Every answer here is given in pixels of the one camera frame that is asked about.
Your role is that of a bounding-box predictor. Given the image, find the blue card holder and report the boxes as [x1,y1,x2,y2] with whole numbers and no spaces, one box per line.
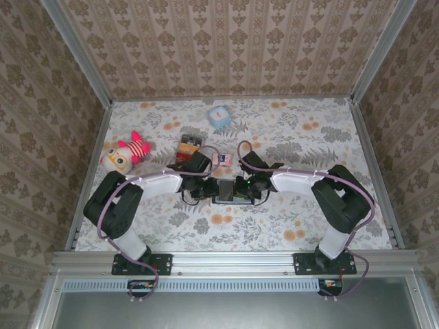
[211,178,257,206]

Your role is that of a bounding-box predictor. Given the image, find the dark glossy credit card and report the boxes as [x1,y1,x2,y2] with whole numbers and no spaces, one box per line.
[219,179,235,203]

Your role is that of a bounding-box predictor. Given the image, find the small pink card box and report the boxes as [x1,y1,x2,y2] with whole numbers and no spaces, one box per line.
[211,152,233,169]

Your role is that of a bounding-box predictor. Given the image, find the floral table cover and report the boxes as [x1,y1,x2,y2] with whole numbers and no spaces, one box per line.
[73,97,394,253]

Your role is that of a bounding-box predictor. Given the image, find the red yellow black box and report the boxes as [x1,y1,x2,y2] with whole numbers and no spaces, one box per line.
[174,134,204,165]

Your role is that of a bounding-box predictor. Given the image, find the light blue alarm clock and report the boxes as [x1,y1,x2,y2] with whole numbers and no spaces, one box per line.
[206,106,231,129]

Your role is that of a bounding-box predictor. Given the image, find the pink and white plush toy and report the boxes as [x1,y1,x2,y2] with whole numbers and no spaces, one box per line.
[99,130,152,182]

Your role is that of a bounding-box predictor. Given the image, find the grey metal panel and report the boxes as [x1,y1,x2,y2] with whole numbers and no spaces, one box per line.
[32,276,439,329]

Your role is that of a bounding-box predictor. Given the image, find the thin black right gripper cable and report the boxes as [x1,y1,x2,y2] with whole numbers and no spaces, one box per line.
[252,188,272,206]

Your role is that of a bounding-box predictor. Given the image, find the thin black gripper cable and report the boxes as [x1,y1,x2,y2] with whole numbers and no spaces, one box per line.
[252,188,272,206]
[180,190,206,207]

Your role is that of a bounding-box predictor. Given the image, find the thin black left gripper cable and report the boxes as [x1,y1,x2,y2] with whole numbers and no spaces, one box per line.
[180,190,206,207]

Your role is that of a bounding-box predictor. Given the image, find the aluminium front frame rail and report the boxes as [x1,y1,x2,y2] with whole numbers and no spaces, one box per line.
[51,249,418,276]

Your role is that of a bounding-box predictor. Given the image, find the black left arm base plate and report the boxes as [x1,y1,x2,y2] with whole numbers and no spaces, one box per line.
[111,252,173,276]

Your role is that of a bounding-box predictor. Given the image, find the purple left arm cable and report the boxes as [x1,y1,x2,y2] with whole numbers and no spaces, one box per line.
[97,145,221,303]

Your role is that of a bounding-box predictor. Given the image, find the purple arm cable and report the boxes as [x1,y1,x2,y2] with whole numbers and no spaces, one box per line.
[97,145,221,303]
[237,140,377,301]

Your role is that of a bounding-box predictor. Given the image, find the slotted white cable duct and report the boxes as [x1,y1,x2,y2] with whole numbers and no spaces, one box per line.
[63,278,344,293]

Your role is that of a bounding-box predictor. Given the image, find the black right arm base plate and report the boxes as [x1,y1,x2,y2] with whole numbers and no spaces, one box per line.
[293,252,357,276]

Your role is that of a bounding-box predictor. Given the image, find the aluminium side rail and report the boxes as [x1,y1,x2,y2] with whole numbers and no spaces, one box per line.
[64,101,115,254]
[347,97,406,252]

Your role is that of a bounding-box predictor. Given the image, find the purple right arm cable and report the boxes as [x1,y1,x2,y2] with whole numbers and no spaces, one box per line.
[237,140,377,301]

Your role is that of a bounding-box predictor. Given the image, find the aluminium frame post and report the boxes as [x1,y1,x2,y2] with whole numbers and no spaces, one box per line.
[39,0,115,108]
[349,0,418,104]

